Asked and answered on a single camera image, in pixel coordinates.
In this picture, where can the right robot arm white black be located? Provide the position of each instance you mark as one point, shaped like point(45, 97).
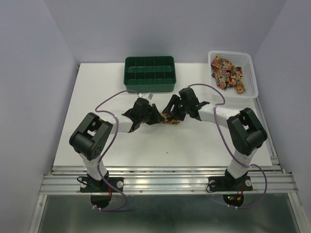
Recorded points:
point(246, 132)

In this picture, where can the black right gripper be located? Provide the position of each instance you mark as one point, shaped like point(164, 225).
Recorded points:
point(174, 100)

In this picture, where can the paisley flamingo patterned tie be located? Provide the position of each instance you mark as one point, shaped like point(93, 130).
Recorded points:
point(168, 119)

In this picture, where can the colourful patterned tie in basket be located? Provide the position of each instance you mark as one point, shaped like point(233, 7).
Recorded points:
point(227, 75)

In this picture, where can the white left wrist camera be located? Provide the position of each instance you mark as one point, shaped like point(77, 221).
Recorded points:
point(147, 96)

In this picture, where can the green divided plastic tray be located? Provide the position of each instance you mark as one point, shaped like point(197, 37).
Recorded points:
point(155, 74)

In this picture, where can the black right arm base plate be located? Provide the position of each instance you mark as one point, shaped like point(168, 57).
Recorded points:
point(226, 184)

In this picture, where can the aluminium mounting rail frame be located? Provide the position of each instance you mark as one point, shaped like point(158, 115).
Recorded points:
point(170, 198)

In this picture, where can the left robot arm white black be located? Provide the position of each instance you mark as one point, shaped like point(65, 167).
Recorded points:
point(90, 137)

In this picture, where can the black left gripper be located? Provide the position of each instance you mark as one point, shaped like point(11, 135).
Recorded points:
point(156, 116)

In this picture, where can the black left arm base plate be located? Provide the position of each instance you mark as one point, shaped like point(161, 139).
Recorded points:
point(90, 185)

